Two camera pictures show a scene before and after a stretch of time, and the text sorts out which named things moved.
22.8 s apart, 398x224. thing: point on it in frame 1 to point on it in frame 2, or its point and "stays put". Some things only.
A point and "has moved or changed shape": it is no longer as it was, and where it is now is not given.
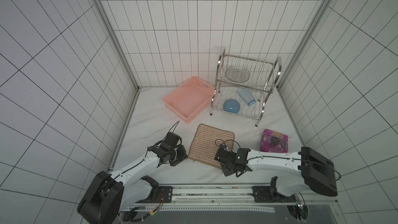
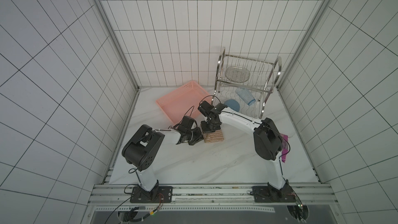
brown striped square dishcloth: (205, 141) has moved or changed shape
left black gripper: (182, 156) to (198, 138)
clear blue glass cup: (246, 95) stays put
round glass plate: (237, 74) stays put
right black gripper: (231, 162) to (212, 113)
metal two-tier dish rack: (243, 85) stays put
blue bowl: (231, 105) stays put
